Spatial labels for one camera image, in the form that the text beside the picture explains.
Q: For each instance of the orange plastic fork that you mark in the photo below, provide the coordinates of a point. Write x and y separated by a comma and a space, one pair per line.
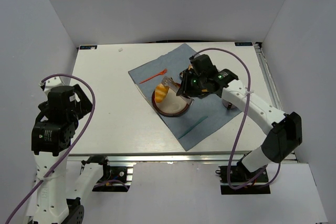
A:
161, 73

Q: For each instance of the aluminium table edge rail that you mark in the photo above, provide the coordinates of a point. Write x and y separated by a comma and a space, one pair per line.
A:
175, 158

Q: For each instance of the metal tongs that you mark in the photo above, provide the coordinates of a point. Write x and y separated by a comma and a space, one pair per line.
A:
168, 82

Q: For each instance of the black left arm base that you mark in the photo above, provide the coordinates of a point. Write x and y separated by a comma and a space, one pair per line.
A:
114, 178

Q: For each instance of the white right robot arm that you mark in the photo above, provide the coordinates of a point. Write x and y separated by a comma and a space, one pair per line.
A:
260, 112

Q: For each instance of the blue label sticker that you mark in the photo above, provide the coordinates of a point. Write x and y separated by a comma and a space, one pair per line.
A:
243, 44
88, 47

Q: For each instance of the blue label sticker left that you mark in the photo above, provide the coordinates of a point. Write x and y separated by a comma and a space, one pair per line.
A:
88, 47

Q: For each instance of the dark patterned square plate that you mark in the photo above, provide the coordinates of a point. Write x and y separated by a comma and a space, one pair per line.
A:
181, 74

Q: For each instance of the blue-grey cloth placemat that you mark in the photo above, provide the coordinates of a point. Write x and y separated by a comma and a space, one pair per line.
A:
175, 62

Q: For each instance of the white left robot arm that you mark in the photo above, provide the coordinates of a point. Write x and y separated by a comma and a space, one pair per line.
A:
53, 136

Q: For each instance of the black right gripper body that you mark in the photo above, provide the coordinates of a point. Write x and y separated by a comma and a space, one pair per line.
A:
184, 84

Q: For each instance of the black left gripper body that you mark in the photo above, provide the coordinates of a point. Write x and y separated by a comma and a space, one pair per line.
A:
82, 99

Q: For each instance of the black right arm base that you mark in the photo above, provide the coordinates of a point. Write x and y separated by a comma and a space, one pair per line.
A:
258, 186

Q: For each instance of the round red-rimmed plate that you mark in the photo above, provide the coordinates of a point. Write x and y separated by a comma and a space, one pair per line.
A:
171, 106

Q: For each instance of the blue label sticker right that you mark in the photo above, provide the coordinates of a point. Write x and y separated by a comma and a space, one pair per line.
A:
243, 44

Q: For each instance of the lilac mug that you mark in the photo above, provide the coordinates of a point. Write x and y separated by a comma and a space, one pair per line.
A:
228, 105

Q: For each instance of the teal plastic knife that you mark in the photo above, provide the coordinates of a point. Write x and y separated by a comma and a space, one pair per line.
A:
192, 127

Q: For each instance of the striped bread roll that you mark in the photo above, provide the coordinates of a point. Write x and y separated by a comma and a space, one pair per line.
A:
160, 93

